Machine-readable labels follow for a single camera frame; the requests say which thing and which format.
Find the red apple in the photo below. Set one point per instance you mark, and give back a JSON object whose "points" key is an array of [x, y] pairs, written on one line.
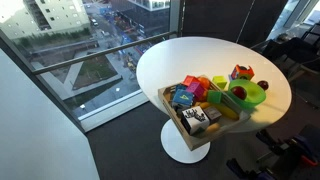
{"points": [[239, 92]]}

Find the green plastic bowl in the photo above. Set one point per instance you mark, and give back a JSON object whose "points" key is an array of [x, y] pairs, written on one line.
{"points": [[255, 95]]}

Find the dark patterned block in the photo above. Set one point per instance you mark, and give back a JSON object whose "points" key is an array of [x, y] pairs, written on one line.
{"points": [[175, 90]]}

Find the blue number block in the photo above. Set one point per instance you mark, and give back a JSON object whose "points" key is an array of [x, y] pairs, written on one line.
{"points": [[182, 97]]}

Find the red block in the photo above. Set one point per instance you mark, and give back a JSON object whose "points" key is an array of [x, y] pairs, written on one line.
{"points": [[189, 80]]}

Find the magenta block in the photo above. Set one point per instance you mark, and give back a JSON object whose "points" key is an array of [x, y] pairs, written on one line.
{"points": [[195, 89]]}

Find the orange fruit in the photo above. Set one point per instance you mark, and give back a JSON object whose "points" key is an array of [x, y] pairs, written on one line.
{"points": [[204, 82]]}

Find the white cube black pattern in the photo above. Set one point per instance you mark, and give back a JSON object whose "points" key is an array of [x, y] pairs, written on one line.
{"points": [[195, 121]]}

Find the gray cube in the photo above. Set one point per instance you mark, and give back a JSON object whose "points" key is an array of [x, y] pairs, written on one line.
{"points": [[212, 114]]}

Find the lime green cube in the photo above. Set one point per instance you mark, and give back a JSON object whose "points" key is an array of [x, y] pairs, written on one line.
{"points": [[219, 82]]}

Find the wooden tray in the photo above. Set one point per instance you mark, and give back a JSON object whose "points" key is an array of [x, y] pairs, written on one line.
{"points": [[200, 141]]}

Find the small tan fruit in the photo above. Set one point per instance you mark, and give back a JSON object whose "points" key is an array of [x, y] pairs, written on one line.
{"points": [[213, 128]]}

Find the yellow banana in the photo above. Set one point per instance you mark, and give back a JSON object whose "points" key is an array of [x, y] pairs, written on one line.
{"points": [[226, 111]]}

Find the orange shape sorter cube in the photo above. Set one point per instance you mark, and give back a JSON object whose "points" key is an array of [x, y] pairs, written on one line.
{"points": [[245, 72]]}

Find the dark red plum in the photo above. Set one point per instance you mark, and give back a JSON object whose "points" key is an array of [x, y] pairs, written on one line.
{"points": [[263, 85]]}

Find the blue black clamp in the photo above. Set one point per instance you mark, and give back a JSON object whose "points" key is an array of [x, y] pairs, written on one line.
{"points": [[240, 168]]}

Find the black chair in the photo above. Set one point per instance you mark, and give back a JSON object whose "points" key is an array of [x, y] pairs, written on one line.
{"points": [[290, 50]]}

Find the black orange clamp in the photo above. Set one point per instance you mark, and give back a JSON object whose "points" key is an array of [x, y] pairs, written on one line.
{"points": [[300, 150]]}

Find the white table pedestal base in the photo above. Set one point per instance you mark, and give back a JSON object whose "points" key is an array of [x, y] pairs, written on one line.
{"points": [[176, 146]]}

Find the grey window rail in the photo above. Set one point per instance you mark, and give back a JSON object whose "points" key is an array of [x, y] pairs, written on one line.
{"points": [[100, 51]]}

